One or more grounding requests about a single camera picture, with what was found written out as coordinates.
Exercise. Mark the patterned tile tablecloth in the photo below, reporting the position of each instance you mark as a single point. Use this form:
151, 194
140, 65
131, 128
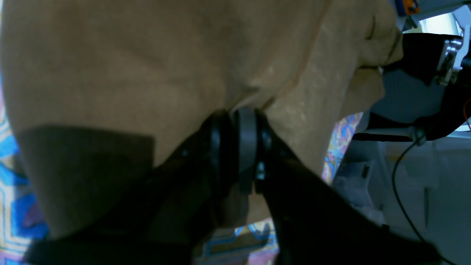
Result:
253, 244

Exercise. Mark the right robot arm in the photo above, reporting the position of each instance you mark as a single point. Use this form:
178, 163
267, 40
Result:
415, 98

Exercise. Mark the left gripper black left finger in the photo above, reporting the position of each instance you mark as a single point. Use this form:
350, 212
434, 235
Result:
166, 214

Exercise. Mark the brown t-shirt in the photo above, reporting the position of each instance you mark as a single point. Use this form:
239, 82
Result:
98, 92

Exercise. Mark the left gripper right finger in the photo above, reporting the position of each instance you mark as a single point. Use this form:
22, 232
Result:
313, 224

